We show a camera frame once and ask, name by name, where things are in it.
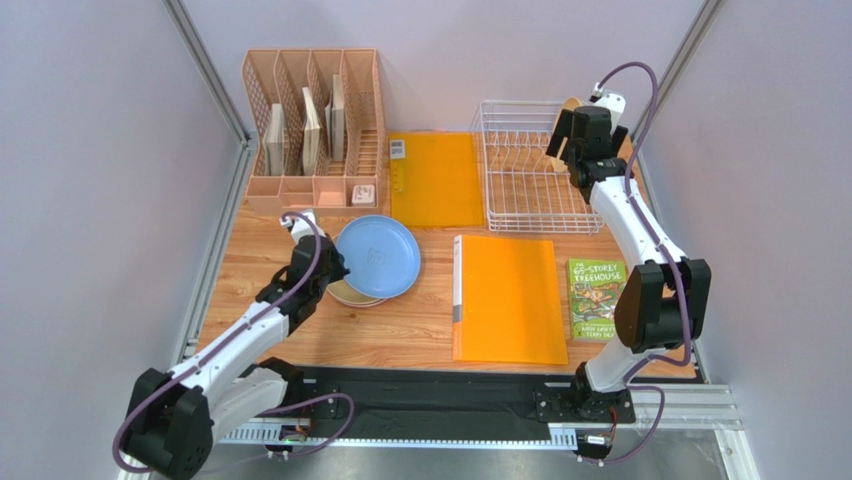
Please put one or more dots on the pink plate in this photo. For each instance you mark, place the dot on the pink plate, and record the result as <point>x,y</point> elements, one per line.
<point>359,303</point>

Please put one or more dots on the left beige book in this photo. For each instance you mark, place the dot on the left beige book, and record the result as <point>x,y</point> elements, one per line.
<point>274,141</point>

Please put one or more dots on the aluminium frame post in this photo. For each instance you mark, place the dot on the aluminium frame post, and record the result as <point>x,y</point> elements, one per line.
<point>689,45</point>
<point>187,30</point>

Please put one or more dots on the right beige book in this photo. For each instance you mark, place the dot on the right beige book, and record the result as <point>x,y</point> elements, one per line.
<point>335,116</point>

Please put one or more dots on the translucent orange document folder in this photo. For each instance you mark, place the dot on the translucent orange document folder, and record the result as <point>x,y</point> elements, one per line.
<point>435,180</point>

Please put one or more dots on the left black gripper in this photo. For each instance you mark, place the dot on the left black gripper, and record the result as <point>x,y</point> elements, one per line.
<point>339,269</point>

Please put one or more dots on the middle beige book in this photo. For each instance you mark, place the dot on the middle beige book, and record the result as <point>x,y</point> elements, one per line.
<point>311,134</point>

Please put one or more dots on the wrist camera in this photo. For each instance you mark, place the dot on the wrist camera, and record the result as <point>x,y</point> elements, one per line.
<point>303,227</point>
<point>613,101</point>

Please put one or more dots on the blue grey plate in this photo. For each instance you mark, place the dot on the blue grey plate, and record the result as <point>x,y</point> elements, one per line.
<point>382,255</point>

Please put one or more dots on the green treehouse book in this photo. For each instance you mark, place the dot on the green treehouse book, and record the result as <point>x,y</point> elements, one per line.
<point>594,288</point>

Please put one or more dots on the black base mat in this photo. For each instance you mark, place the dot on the black base mat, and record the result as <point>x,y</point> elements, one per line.
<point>413,405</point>

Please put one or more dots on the white wire dish rack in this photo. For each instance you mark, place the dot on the white wire dish rack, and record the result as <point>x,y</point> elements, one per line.
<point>523,190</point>

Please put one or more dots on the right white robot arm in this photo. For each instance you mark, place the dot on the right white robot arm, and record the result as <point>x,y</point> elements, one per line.
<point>661,309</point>

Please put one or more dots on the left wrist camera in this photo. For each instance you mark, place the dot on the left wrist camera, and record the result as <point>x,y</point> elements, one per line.
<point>303,227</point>

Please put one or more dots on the orange ring binder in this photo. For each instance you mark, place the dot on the orange ring binder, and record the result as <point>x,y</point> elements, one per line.
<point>506,302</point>

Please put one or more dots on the white power adapter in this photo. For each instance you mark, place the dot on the white power adapter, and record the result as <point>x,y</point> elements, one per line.
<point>364,196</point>

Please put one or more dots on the left aluminium frame post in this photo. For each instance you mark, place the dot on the left aluminium frame post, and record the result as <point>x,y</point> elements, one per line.
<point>187,30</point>

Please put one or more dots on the aluminium front rail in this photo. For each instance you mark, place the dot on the aluminium front rail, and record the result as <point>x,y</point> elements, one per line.
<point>667,408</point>

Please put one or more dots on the tan wooden plate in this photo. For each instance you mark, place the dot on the tan wooden plate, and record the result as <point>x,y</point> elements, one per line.
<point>561,134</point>

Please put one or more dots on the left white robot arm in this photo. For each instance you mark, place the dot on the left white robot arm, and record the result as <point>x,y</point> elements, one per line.
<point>233,359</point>

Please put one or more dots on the yellow beige plate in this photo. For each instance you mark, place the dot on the yellow beige plate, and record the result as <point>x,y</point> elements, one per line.
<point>342,288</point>

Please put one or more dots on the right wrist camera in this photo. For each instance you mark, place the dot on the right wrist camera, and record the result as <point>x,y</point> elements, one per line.
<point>613,101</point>

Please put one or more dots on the beige book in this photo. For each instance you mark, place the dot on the beige book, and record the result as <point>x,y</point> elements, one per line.
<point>311,134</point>
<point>274,141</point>
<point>335,116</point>

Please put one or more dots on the pink plastic file organizer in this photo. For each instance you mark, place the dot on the pink plastic file organizer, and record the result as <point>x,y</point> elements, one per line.
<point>322,138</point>

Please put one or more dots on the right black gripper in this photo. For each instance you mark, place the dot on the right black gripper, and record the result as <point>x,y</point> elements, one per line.
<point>569,133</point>

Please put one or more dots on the right aluminium frame post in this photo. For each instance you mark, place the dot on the right aluminium frame post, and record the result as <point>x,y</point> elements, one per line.
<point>689,45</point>

